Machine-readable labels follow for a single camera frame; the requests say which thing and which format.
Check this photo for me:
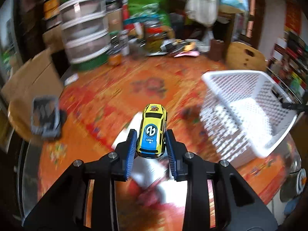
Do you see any yellow blue toy car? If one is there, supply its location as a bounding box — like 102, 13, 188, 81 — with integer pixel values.
136, 103, 168, 159

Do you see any cardboard box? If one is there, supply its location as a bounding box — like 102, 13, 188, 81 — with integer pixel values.
1, 49, 64, 106

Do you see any red floral tablecloth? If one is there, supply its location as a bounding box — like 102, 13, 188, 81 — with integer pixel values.
37, 53, 289, 229

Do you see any brown mug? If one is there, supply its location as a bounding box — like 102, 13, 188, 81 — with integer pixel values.
208, 39, 224, 62

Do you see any white storage shelf unit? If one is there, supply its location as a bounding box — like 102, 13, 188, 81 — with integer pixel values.
266, 30, 307, 104

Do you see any green shopping bag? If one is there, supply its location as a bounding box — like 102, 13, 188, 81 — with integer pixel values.
127, 0, 171, 26

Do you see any red-lid pickle jar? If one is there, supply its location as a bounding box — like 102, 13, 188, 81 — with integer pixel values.
144, 21, 167, 53

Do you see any white perforated plastic basket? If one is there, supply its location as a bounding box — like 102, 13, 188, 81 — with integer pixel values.
199, 70, 298, 168

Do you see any orange jar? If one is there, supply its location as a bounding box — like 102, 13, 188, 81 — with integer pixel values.
108, 53, 122, 66

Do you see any beige canvas tote bag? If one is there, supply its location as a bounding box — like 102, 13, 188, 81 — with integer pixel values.
185, 0, 219, 27

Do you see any red wall scroll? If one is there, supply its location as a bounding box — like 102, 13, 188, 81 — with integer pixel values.
285, 1, 302, 35

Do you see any white stacked drawer tower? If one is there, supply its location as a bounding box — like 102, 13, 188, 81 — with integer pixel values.
59, 0, 111, 65

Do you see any wooden chair with holes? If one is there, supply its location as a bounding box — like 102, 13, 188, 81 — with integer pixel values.
226, 42, 267, 71

